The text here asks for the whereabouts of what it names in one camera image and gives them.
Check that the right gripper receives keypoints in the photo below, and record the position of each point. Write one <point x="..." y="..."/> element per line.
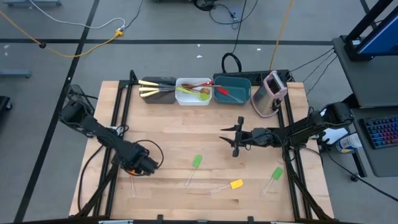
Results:
<point x="258" y="137"/>

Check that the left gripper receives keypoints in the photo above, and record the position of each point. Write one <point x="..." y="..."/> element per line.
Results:
<point x="140" y="160"/>

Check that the green silicone spoon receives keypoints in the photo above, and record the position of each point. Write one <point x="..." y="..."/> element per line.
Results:
<point x="204" y="96"/>

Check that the gold metal spoon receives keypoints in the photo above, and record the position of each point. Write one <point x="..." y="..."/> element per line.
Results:
<point x="205" y="90"/>

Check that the brown wooden spoon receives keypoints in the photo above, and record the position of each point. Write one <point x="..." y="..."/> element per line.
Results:
<point x="187" y="86"/>

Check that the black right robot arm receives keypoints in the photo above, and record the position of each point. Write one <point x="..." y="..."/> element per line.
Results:
<point x="311" y="127"/>

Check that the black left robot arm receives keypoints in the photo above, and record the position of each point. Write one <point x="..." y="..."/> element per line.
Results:
<point x="96" y="130"/>

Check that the pink-framed metal box grater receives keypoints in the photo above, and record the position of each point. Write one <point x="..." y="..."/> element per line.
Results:
<point x="267" y="102"/>

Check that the teal storage bin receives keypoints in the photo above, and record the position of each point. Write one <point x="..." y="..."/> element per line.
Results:
<point x="236" y="84"/>

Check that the white storage bin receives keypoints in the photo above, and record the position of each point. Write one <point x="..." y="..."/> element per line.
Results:
<point x="189" y="101"/>

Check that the black power strip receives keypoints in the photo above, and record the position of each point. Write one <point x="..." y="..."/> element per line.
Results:
<point x="236" y="76"/>

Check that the grey storage bin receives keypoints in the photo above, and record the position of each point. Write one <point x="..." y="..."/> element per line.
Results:
<point x="161" y="100"/>

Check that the black mesh control box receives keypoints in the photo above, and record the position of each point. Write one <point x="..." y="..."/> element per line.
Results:
<point x="77" y="93"/>

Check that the white paper sheet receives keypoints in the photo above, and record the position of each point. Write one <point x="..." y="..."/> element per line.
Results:
<point x="337" y="135"/>

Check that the white wipes canister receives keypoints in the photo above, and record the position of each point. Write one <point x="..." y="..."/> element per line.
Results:
<point x="349" y="142"/>

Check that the grey side desk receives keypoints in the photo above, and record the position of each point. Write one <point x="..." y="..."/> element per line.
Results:
<point x="367" y="81"/>

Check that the backlit black keyboard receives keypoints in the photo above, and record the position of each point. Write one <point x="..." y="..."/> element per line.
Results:
<point x="382" y="132"/>

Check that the grey cart base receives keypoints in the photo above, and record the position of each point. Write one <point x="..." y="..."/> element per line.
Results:
<point x="15" y="73"/>

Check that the dark grey desk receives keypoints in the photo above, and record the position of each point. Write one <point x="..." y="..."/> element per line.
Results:
<point x="382" y="161"/>

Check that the black monitor stand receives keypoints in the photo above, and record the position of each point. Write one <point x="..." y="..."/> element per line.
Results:
<point x="367" y="20"/>

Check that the large monitor screen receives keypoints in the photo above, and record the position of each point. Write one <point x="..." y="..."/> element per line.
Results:
<point x="382" y="40"/>

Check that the black aluminium table frame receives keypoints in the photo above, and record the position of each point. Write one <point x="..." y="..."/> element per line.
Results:
<point x="124" y="83"/>

